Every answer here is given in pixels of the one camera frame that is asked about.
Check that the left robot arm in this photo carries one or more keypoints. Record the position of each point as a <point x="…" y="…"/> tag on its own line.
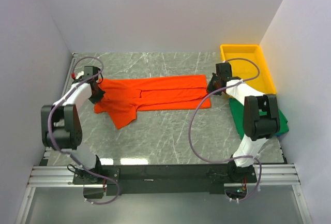
<point x="61" y="128"/>

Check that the black base beam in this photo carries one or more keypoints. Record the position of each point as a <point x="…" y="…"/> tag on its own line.
<point x="139" y="179"/>

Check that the folded green t shirt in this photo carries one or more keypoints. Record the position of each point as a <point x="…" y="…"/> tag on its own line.
<point x="237" y="110"/>

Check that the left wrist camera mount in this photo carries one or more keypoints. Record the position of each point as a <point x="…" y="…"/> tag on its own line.
<point x="76" y="76"/>

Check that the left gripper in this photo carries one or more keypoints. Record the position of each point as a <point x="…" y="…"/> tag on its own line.
<point x="98" y="98"/>

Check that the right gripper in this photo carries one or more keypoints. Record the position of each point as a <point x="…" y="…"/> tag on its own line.
<point x="210" y="88"/>

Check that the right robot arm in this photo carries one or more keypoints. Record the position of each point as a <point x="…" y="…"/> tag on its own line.
<point x="260" y="118"/>

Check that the orange t shirt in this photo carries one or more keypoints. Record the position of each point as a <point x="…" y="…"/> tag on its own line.
<point x="124" y="98"/>

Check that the folded blue t shirt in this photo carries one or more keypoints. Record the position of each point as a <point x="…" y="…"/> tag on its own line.
<point x="280" y="134"/>

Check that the yellow plastic bin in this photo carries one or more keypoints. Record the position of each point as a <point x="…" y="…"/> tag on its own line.
<point x="249" y="58"/>

